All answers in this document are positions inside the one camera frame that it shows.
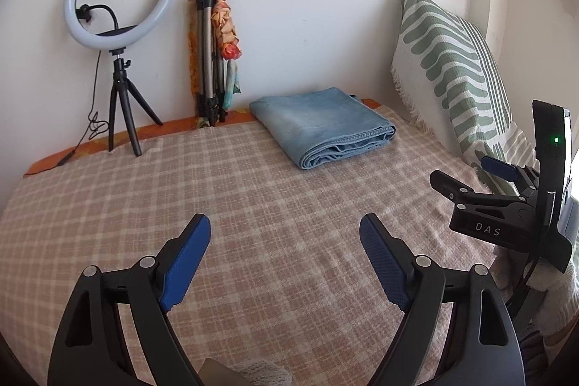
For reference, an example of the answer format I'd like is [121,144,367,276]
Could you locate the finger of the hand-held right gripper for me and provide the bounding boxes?
[430,170,539,210]
[481,155,541,197]

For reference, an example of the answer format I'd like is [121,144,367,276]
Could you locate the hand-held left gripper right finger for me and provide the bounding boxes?
[359,213,526,386]

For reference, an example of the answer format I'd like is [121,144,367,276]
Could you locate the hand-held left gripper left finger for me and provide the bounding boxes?
[47,213,212,386]

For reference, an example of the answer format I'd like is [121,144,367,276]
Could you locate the light blue denim pants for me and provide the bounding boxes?
[249,86,398,170]

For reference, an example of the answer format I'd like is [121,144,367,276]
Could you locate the person's right forearm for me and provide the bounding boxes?
[540,318,579,369]

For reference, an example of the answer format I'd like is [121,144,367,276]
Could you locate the person's right hand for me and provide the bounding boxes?
[491,243,579,339]

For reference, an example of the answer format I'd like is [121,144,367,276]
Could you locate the person's left hand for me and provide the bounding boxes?
[235,361,292,386]

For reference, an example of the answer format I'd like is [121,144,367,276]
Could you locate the green striped white throw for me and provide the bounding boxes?
[470,121,541,197]

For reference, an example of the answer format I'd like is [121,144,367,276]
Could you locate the pink checked blanket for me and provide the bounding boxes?
[0,103,539,386]

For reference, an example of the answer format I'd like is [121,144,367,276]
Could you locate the black white patterned trousers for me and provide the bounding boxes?
[518,323,546,373]

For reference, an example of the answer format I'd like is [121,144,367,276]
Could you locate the green striped white pillow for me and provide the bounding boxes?
[390,0,516,170]

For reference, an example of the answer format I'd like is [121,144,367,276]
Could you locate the small black tripod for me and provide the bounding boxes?
[107,47,164,157]

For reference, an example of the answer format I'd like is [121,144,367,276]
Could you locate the orange woven cloth strip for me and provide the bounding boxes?
[187,0,202,129]

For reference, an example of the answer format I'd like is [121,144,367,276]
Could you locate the folded silver tripod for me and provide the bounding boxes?
[194,0,227,127]

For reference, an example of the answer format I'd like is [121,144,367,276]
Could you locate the folded tripod with orange cloth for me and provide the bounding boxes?
[201,0,242,111]

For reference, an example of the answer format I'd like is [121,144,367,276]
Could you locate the thin black ring light cable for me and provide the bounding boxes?
[56,51,109,167]

